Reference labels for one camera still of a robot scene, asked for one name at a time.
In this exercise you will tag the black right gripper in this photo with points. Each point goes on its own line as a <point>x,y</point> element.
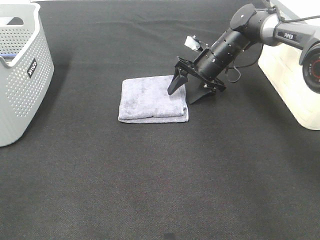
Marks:
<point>208,65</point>

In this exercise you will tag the light blue towel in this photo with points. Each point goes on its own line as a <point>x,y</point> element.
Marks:
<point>145,100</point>

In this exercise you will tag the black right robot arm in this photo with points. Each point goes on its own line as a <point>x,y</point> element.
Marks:
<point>249,26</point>

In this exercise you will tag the white plastic basket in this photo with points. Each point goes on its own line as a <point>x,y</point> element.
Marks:
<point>291,61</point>

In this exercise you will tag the black table cloth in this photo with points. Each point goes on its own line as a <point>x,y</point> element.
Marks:
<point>241,168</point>

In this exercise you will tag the grey perforated plastic basket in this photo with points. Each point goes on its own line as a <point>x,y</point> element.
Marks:
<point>25,80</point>

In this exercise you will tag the blue towel in grey basket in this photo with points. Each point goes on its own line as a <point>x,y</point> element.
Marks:
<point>8,57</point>

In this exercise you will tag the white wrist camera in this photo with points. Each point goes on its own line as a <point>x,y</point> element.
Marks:
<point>193,44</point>

